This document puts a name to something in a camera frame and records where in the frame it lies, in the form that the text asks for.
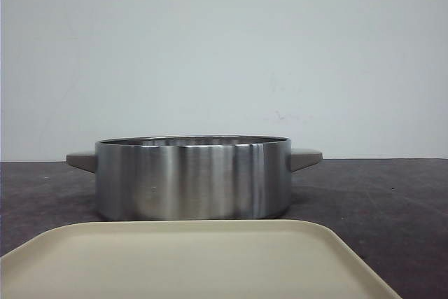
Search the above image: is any stainless steel steamer pot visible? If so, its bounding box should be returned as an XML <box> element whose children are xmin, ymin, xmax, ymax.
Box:
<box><xmin>66</xmin><ymin>135</ymin><xmax>323</xmax><ymax>221</ymax></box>

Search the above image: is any beige plastic tray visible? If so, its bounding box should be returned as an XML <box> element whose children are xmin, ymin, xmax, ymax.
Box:
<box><xmin>1</xmin><ymin>220</ymin><xmax>397</xmax><ymax>298</ymax></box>

